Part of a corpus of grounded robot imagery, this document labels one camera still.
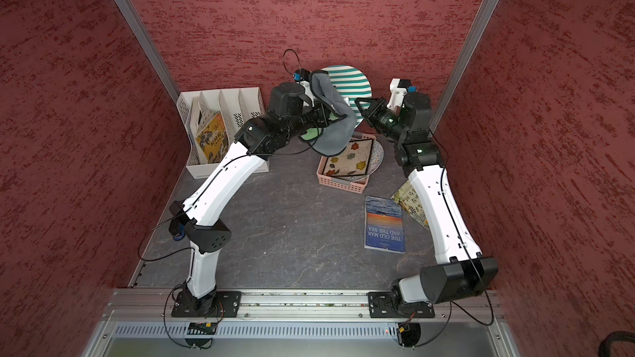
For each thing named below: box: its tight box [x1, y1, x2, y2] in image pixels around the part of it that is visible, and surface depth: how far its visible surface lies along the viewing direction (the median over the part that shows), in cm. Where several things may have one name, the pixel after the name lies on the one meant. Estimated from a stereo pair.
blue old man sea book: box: [363, 195, 406, 254], surface depth 92 cm
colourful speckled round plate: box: [330, 139, 385, 183], surface depth 101 cm
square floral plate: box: [322, 138, 374, 177], surface depth 105 cm
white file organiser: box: [176, 86, 266, 179], surface depth 103 cm
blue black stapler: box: [168, 218, 186, 242], surface depth 88 cm
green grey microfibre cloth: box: [310, 71, 358, 157], surface depth 64 cm
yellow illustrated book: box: [195, 111, 230, 164], surface depth 100 cm
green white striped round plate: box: [320, 64, 373, 129], surface depth 68 cm
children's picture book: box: [390, 178, 430, 229], surface depth 99 cm
